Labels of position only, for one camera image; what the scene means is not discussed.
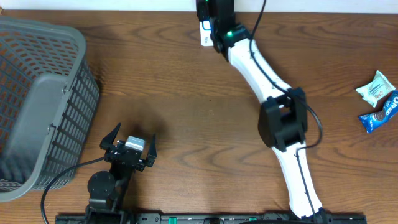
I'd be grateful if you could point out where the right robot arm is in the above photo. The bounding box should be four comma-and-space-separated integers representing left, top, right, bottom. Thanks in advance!
195, 0, 329, 223

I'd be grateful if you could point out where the white mint tissue pack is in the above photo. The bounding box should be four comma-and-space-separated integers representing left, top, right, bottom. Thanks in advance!
356, 70, 396, 108

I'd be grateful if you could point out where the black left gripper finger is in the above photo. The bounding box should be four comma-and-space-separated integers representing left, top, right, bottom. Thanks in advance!
99, 123, 121, 150
146, 134, 157, 167

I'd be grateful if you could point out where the grey plastic mesh basket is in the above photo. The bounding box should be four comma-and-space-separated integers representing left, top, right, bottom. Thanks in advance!
1, 17, 100, 202

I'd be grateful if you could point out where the blue Oreo cookie pack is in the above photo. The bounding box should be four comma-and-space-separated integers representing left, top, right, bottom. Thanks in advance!
359, 90, 398, 134

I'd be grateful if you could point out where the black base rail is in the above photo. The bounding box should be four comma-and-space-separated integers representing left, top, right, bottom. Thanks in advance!
55, 212, 367, 224

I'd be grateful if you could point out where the white barcode scanner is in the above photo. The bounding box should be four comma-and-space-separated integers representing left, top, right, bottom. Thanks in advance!
200, 20, 213, 47

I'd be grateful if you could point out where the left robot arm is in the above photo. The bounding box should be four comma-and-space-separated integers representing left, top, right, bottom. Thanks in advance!
83, 124, 157, 224

